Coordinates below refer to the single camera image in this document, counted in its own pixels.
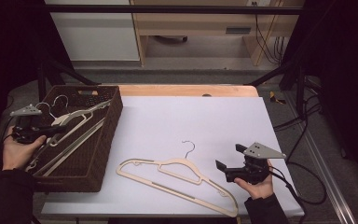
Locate black metal stand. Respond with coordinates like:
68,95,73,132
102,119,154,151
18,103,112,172
36,58,101,105
248,57,310,118

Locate aluminium rail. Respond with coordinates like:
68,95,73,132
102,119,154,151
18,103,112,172
282,90,358,224

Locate beige clothes hanger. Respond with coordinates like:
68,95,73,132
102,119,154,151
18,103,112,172
24,99,112,174
116,140,240,218
27,93,106,177

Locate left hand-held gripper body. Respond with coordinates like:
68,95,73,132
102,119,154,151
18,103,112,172
9,104,49,145

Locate person's right hand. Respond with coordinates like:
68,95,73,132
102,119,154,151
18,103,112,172
233,161,275,200

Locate black hanging desk cables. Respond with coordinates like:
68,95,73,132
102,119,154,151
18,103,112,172
251,1,286,65

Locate brown woven basket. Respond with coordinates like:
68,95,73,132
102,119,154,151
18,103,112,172
12,84,124,193

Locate white table sheet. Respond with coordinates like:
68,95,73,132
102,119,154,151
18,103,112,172
40,95,306,217

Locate black floor cables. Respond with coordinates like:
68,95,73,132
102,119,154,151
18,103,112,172
272,76,324,143

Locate wooden table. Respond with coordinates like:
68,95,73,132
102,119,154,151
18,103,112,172
101,84,259,98

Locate yellow and black floor item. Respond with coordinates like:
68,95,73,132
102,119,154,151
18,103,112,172
268,91,287,105

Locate person's left hand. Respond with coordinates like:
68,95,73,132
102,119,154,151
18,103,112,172
1,126,48,171

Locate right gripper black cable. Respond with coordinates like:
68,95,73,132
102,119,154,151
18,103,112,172
268,161,328,224

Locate black horizontal frame bar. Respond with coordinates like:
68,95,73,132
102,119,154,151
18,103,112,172
43,4,304,16

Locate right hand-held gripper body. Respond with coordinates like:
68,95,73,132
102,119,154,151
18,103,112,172
225,142,287,185

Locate white cabinet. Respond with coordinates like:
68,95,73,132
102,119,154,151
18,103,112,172
43,0,141,62

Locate light wooden desk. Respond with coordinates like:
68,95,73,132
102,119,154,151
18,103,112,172
130,0,306,67

